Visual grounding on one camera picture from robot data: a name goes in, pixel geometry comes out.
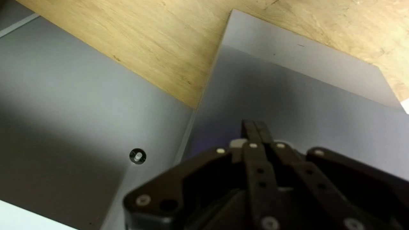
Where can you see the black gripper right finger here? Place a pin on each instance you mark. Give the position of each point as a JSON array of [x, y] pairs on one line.
[[339, 191]]

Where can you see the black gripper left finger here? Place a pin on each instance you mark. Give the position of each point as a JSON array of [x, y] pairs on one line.
[[226, 187]]

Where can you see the grey drawer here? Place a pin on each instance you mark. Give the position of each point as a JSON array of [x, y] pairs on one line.
[[308, 95]]

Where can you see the wooden cabinet with grey front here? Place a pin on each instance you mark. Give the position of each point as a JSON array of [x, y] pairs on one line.
[[72, 124]]

